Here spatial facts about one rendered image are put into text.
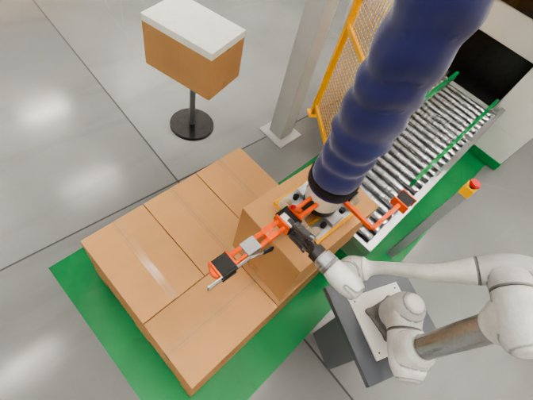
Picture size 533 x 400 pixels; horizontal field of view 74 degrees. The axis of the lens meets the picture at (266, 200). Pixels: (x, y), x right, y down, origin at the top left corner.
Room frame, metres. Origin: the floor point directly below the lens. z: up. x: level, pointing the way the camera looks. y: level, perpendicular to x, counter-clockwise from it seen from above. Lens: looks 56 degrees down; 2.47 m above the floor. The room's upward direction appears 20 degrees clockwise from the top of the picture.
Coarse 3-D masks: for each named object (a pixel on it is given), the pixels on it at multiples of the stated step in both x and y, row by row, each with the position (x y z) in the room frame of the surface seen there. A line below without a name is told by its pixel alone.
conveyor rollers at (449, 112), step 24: (432, 96) 3.13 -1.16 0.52; (456, 96) 3.23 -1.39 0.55; (408, 120) 2.64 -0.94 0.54; (432, 120) 2.74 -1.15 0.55; (456, 120) 2.90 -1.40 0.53; (480, 120) 2.99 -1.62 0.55; (408, 144) 2.33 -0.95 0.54; (432, 144) 2.43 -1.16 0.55; (456, 144) 2.53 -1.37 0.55; (408, 192) 1.82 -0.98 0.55
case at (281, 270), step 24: (360, 192) 1.21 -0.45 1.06; (240, 216) 0.87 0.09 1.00; (264, 216) 0.87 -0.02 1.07; (312, 216) 0.96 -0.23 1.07; (240, 240) 0.84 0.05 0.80; (288, 240) 0.79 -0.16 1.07; (336, 240) 0.88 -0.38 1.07; (264, 264) 0.74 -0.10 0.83; (288, 264) 0.69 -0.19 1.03; (312, 264) 0.75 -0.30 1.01; (288, 288) 0.66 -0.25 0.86
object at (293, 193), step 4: (300, 184) 1.11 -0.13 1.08; (296, 188) 1.08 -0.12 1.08; (288, 192) 1.04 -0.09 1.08; (292, 192) 1.04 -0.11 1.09; (296, 192) 1.05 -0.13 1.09; (284, 196) 1.00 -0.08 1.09; (288, 196) 1.01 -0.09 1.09; (292, 196) 1.02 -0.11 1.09; (296, 196) 1.01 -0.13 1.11; (300, 196) 1.03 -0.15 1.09; (276, 200) 0.97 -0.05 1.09; (292, 200) 0.99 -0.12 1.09; (296, 200) 1.00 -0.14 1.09; (300, 200) 1.01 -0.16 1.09; (276, 204) 0.94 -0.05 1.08; (292, 204) 0.97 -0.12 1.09; (296, 204) 0.98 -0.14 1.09
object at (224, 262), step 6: (216, 258) 0.52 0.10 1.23; (222, 258) 0.53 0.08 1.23; (228, 258) 0.54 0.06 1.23; (210, 264) 0.49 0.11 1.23; (216, 264) 0.50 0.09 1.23; (222, 264) 0.51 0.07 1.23; (228, 264) 0.52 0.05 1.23; (234, 264) 0.52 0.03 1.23; (216, 270) 0.48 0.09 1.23; (222, 270) 0.49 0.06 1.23; (228, 270) 0.50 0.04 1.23
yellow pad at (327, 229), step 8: (344, 208) 1.04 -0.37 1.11; (344, 216) 1.01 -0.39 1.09; (352, 216) 1.04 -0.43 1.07; (312, 224) 0.91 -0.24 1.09; (320, 224) 0.91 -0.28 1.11; (328, 224) 0.94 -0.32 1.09; (336, 224) 0.95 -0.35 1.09; (320, 232) 0.88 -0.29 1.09; (328, 232) 0.90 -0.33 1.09; (320, 240) 0.84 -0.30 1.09
